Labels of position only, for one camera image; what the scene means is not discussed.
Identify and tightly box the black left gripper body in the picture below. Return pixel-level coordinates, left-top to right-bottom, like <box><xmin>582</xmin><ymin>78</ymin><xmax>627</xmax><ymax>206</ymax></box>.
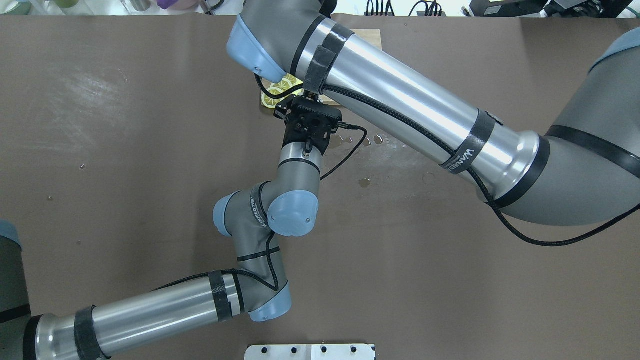
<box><xmin>282</xmin><ymin>117</ymin><xmax>333</xmax><ymax>156</ymax></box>

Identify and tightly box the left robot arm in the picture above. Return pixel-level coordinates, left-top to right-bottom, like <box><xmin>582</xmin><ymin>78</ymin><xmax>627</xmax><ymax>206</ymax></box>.
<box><xmin>1</xmin><ymin>115</ymin><xmax>284</xmax><ymax>316</ymax></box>

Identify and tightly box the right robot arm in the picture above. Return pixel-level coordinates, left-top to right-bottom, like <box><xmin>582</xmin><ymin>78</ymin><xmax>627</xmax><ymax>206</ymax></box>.
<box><xmin>227</xmin><ymin>0</ymin><xmax>639</xmax><ymax>226</ymax></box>

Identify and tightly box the bamboo cutting board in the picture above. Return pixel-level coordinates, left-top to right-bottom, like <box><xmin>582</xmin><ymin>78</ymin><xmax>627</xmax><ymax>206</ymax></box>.
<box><xmin>267</xmin><ymin>28</ymin><xmax>389</xmax><ymax>107</ymax></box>

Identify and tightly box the lemon slice far end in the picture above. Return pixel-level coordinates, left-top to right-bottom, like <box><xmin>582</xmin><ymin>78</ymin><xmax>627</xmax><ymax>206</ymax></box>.
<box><xmin>260</xmin><ymin>93</ymin><xmax>282</xmax><ymax>110</ymax></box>

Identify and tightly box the lemon slice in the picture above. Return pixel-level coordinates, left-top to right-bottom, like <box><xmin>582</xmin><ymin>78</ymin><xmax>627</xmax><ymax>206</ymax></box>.
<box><xmin>277</xmin><ymin>74</ymin><xmax>303</xmax><ymax>91</ymax></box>
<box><xmin>265</xmin><ymin>84</ymin><xmax>297</xmax><ymax>100</ymax></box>

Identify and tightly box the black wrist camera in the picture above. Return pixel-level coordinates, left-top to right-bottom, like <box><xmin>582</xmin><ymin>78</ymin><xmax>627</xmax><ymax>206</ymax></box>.
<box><xmin>273</xmin><ymin>95</ymin><xmax>343</xmax><ymax>140</ymax></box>

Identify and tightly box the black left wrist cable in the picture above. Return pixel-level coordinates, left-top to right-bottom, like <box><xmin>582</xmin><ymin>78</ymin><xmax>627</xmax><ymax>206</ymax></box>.
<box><xmin>320</xmin><ymin>124</ymin><xmax>369</xmax><ymax>182</ymax></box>

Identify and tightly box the black braided cable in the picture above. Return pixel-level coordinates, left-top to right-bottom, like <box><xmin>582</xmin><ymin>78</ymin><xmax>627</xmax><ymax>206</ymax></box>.
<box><xmin>254</xmin><ymin>74</ymin><xmax>640</xmax><ymax>247</ymax></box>

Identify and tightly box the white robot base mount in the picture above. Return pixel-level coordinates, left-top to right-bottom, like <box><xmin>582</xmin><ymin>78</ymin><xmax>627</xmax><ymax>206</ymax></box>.
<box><xmin>244</xmin><ymin>343</ymin><xmax>378</xmax><ymax>360</ymax></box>

